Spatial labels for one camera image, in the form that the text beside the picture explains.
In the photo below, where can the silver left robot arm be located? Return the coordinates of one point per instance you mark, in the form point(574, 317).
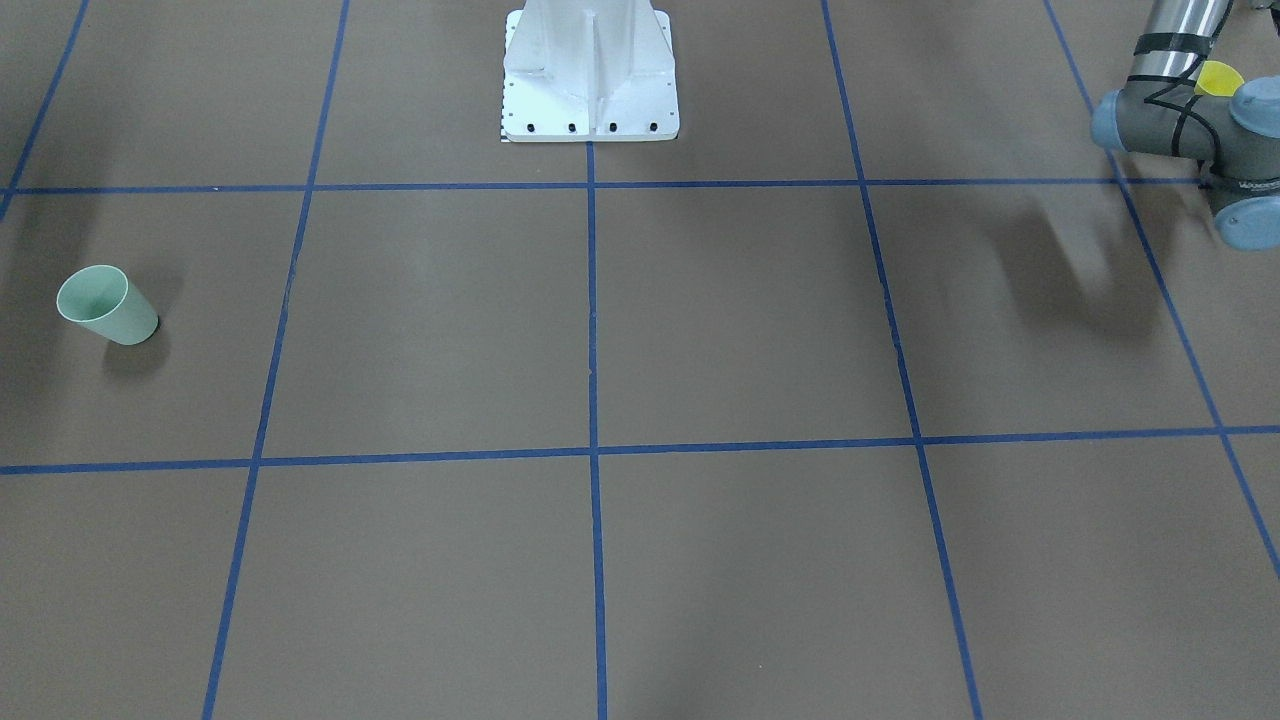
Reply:
point(1163, 110)

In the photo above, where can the yellow cup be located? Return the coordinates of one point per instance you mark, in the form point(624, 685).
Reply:
point(1217, 79)

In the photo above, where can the green cup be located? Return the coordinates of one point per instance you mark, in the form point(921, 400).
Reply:
point(105, 301)

